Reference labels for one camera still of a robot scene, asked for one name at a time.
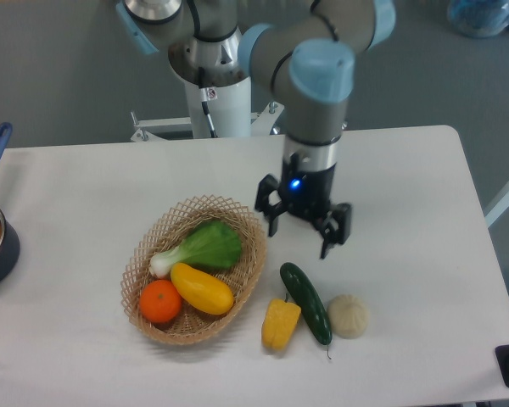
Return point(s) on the beige steamed bun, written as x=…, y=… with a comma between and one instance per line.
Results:
x=348, y=315

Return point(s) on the orange fruit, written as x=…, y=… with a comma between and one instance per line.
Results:
x=160, y=302

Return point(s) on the green bok choy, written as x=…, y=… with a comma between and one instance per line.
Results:
x=213, y=244

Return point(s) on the yellow mango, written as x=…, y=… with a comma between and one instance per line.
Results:
x=201, y=290

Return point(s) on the blue plastic bag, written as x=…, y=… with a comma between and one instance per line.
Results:
x=479, y=19

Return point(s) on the yellow bell pepper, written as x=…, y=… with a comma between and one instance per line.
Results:
x=279, y=324

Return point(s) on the woven wicker basket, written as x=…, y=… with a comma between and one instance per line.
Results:
x=191, y=325

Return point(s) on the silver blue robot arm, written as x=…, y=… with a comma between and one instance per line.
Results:
x=308, y=68

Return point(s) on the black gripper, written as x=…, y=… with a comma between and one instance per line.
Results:
x=305, y=194

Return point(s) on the green cucumber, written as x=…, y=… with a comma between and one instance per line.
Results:
x=304, y=294

